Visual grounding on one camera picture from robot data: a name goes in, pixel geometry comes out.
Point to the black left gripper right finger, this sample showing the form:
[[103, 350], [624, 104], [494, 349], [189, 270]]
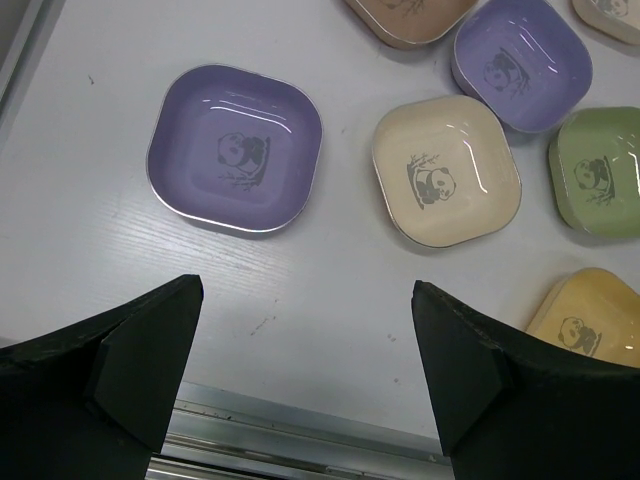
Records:
[[510, 406]]

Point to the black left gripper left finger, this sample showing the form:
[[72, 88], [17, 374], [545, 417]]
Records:
[[93, 400]]

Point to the yellow panda plate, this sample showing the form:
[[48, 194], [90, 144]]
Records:
[[592, 313]]

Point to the cream panda plate front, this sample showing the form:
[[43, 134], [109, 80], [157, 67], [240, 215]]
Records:
[[446, 171]]

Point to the cream panda plate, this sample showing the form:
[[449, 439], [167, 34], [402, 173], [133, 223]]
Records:
[[618, 19], [446, 171]]

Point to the green panda plate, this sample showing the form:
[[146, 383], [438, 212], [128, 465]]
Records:
[[594, 166]]

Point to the purple panda plate near left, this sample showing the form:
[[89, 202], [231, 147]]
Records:
[[235, 149]]

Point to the purple panda plate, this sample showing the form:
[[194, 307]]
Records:
[[524, 61], [235, 149]]

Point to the purple panda plate middle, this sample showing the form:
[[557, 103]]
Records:
[[524, 61]]

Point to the brown panda plate left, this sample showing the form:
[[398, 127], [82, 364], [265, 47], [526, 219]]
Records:
[[410, 24]]

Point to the cream panda plate back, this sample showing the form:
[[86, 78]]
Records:
[[618, 19]]

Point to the aluminium table frame rail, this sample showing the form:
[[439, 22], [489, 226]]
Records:
[[217, 434]]

